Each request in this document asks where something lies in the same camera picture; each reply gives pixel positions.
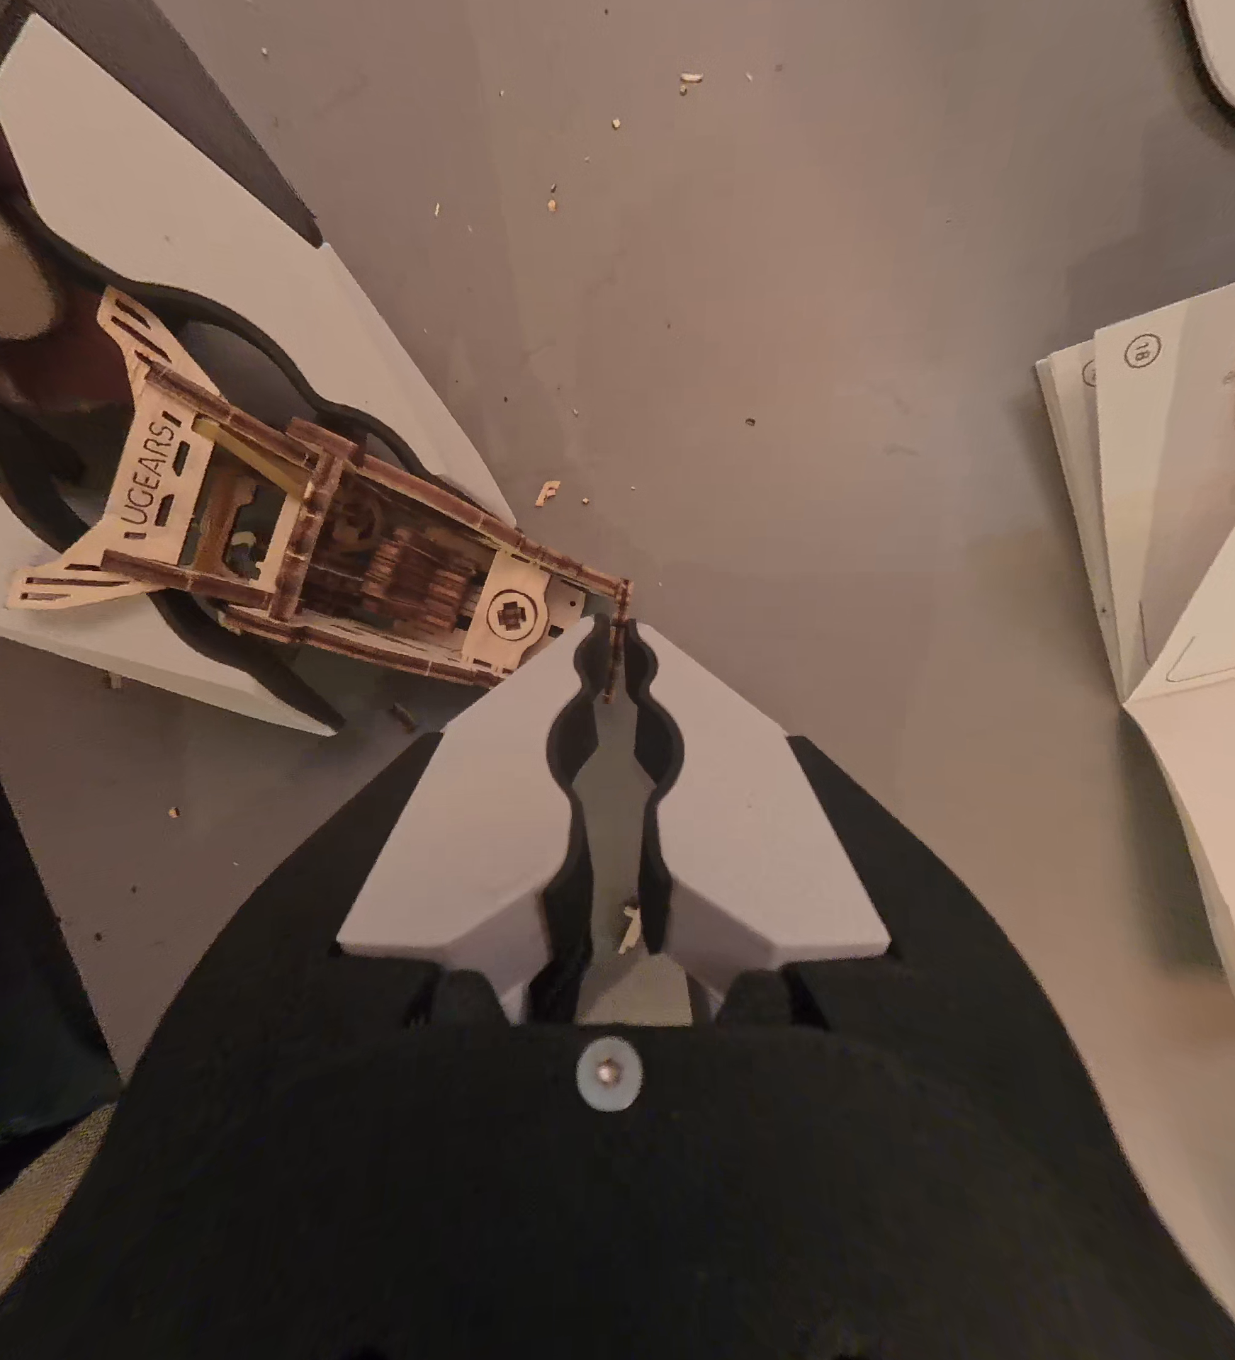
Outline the person's left hand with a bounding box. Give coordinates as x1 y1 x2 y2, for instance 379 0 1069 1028
0 323 84 429

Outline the wooden model car chassis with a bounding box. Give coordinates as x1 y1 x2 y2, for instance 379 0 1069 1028
3 284 633 680

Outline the white instruction booklet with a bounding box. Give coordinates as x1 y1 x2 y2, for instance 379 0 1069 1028
1038 259 1235 1073

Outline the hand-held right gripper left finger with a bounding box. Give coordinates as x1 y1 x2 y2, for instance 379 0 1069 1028
337 616 616 1025

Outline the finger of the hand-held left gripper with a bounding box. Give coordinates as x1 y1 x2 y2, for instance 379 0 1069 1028
0 8 516 531
0 404 349 736

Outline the ornamented wooden bumper strip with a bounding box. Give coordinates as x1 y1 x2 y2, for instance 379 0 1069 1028
599 580 633 709

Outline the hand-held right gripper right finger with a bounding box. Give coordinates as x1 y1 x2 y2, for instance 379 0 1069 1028
626 616 894 1025

